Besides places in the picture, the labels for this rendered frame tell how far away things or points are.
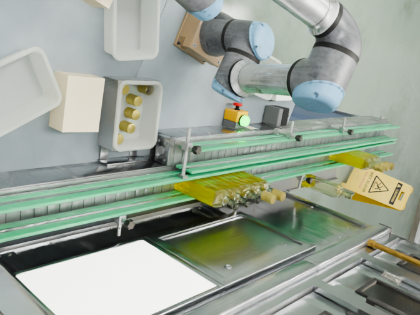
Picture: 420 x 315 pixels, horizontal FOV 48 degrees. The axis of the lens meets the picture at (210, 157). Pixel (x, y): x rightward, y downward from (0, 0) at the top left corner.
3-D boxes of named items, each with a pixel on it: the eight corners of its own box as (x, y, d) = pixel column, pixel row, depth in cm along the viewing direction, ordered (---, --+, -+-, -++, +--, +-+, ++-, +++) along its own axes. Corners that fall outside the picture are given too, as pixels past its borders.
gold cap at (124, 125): (119, 120, 153) (127, 123, 150) (128, 120, 155) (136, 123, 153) (118, 130, 154) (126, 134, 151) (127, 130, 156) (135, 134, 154)
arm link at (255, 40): (252, 29, 162) (284, 34, 154) (237, 65, 162) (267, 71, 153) (233, 11, 153) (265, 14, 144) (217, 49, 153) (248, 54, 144)
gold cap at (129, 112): (124, 107, 153) (132, 109, 150) (132, 106, 155) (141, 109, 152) (122, 117, 154) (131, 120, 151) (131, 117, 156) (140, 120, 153)
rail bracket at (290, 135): (271, 134, 200) (297, 142, 191) (274, 117, 198) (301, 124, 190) (277, 133, 203) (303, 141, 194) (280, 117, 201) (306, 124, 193)
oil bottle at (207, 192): (173, 189, 165) (218, 210, 151) (175, 174, 163) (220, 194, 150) (185, 186, 169) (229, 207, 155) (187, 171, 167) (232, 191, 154)
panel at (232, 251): (5, 284, 115) (82, 362, 94) (5, 274, 115) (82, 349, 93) (239, 217, 181) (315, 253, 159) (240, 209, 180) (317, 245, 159)
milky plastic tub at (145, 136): (97, 145, 151) (113, 152, 146) (103, 75, 146) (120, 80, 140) (140, 141, 164) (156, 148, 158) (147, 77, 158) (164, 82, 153)
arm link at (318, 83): (247, 64, 161) (369, 64, 114) (229, 104, 161) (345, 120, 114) (219, 47, 155) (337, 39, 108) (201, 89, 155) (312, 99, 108)
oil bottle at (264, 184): (217, 180, 181) (261, 199, 168) (219, 166, 180) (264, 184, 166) (227, 178, 186) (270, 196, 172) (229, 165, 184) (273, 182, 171)
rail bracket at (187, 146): (165, 172, 158) (190, 183, 151) (171, 123, 154) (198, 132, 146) (172, 170, 161) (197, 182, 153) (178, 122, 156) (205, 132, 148)
